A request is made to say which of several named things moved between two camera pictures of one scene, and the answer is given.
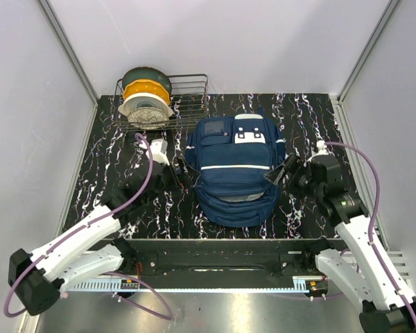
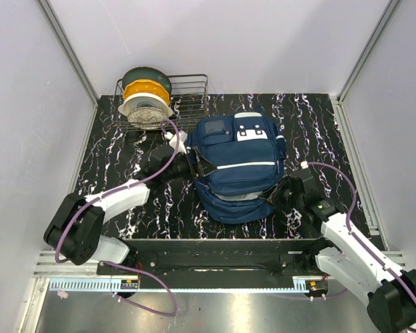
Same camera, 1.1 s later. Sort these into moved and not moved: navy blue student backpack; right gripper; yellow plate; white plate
Moved: right gripper
Not moved: navy blue student backpack; white plate; yellow plate
